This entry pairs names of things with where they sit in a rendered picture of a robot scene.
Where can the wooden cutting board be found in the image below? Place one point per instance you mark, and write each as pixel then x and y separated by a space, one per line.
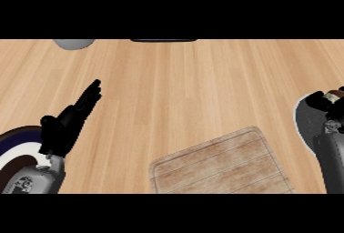
pixel 222 165

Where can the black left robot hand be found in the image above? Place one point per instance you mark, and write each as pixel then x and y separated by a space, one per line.
pixel 67 124

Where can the grey round bowl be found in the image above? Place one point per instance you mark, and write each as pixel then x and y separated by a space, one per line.
pixel 74 43

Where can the dark flat appliance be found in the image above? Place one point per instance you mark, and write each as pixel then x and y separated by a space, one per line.
pixel 164 40

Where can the blue and white plate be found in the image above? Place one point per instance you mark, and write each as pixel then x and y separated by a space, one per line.
pixel 15 148

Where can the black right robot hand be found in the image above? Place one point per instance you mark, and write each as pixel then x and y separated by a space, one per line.
pixel 334 107

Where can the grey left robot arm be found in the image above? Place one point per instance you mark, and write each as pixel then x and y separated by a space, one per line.
pixel 37 179

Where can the chocolate cupcake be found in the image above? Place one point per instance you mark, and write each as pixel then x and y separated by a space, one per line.
pixel 336 94

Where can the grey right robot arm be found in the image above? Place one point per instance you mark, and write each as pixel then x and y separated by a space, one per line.
pixel 334 160

